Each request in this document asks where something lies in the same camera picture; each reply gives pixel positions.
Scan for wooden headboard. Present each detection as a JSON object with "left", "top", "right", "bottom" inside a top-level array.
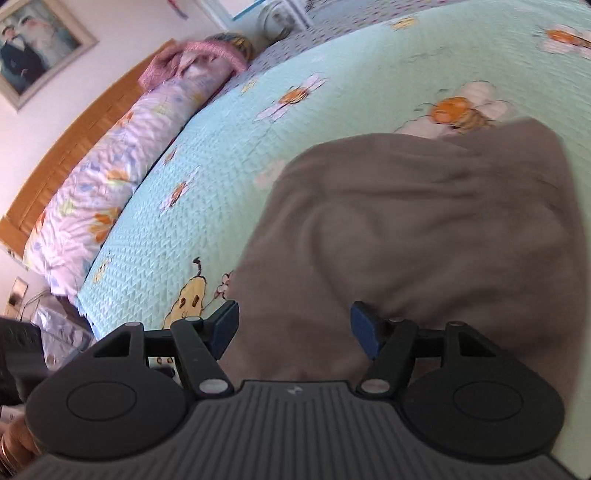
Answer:
[{"left": 0, "top": 39, "right": 178, "bottom": 257}]

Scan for person's left hand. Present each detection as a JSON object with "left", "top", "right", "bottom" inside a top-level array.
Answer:
[{"left": 0, "top": 415, "right": 42, "bottom": 476}]

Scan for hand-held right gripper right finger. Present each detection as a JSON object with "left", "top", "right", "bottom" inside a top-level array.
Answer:
[{"left": 350, "top": 301, "right": 499, "bottom": 398}]

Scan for striped blue yellow cushion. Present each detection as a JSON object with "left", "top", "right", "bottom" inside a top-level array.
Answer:
[{"left": 205, "top": 32, "right": 254, "bottom": 61}]

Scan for clear plastic storage box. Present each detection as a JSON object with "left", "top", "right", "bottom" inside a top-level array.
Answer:
[{"left": 28, "top": 295, "right": 98, "bottom": 370}]

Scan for framed wall picture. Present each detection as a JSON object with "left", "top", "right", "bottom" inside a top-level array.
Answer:
[{"left": 0, "top": 0, "right": 100, "bottom": 112}]

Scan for grey pants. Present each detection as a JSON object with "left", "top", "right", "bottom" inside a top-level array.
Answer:
[{"left": 217, "top": 117, "right": 587, "bottom": 393}]

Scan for pink knitted blanket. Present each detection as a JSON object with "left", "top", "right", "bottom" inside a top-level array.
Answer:
[{"left": 139, "top": 39, "right": 250, "bottom": 88}]

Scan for pink floral long pillow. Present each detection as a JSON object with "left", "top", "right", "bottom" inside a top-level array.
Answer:
[{"left": 23, "top": 51, "right": 232, "bottom": 298}]

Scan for green quilted bee bedspread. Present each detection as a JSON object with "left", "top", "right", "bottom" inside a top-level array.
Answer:
[{"left": 76, "top": 0, "right": 591, "bottom": 467}]

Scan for blue-bordered paper sheet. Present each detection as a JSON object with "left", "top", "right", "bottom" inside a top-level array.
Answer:
[{"left": 231, "top": 0, "right": 269, "bottom": 21}]

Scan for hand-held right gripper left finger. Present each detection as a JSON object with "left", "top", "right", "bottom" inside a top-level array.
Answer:
[{"left": 92, "top": 300, "right": 241, "bottom": 398}]

